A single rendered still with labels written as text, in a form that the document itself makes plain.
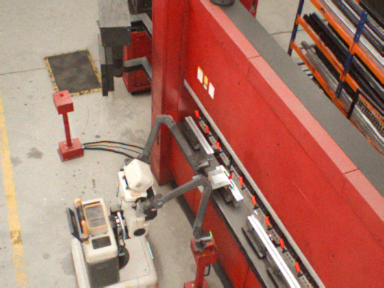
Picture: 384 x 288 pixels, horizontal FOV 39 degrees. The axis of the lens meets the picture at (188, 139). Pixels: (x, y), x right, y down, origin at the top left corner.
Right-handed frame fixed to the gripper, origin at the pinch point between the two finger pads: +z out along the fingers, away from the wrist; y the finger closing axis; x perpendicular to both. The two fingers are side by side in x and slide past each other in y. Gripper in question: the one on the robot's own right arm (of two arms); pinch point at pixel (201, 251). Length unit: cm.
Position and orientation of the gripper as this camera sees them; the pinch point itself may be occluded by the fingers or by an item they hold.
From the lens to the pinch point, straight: 433.4
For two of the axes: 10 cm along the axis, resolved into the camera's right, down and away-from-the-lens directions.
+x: -2.8, -6.9, 6.7
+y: 9.4, -3.3, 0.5
